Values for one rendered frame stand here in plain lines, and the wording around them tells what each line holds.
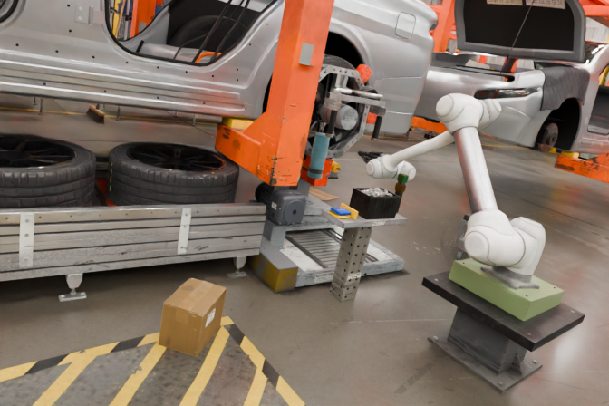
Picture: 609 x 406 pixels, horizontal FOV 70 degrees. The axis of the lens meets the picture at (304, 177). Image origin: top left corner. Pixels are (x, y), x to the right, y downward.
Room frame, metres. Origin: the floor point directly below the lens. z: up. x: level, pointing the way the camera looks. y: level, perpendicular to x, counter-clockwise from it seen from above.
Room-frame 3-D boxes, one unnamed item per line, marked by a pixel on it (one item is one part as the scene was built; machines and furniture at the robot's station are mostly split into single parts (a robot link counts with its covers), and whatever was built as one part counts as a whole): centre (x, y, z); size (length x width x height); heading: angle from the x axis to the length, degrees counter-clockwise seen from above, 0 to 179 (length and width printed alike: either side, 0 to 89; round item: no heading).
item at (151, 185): (2.23, 0.68, 0.39); 0.66 x 0.66 x 0.24
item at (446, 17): (6.60, -1.72, 1.75); 0.68 x 0.16 x 2.46; 37
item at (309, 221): (2.79, 0.02, 0.13); 0.50 x 0.36 x 0.10; 127
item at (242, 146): (2.36, 0.34, 0.69); 0.52 x 0.17 x 0.35; 37
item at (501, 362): (1.78, -0.96, 0.15); 0.50 x 0.50 x 0.30; 41
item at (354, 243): (2.05, -0.31, 0.21); 0.10 x 0.10 x 0.42; 37
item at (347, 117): (2.59, -0.12, 0.85); 0.21 x 0.14 x 0.14; 37
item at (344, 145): (2.65, -0.08, 0.85); 0.54 x 0.07 x 0.54; 127
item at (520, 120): (6.37, -3.26, 1.49); 4.95 x 1.86 x 1.59; 127
